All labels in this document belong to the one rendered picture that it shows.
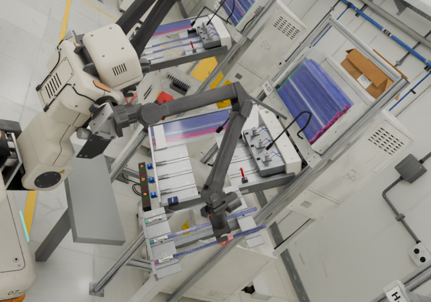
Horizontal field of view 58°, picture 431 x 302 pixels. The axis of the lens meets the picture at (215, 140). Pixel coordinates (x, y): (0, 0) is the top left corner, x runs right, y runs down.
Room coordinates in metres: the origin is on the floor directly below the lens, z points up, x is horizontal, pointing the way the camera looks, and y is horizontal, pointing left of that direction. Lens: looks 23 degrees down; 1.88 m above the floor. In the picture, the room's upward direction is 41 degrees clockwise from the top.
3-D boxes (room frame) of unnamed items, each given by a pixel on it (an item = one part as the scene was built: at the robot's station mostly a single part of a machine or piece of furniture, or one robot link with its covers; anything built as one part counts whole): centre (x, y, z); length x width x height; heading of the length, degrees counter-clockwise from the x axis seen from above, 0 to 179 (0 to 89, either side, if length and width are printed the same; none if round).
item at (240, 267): (2.26, -0.33, 0.31); 0.70 x 0.65 x 0.62; 35
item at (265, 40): (3.46, 0.48, 0.95); 1.35 x 0.82 x 1.90; 125
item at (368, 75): (2.40, -0.45, 1.82); 0.68 x 0.30 x 0.20; 35
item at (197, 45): (3.33, 0.64, 0.66); 1.01 x 0.73 x 1.31; 125
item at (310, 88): (2.14, -0.27, 1.52); 0.51 x 0.13 x 0.27; 35
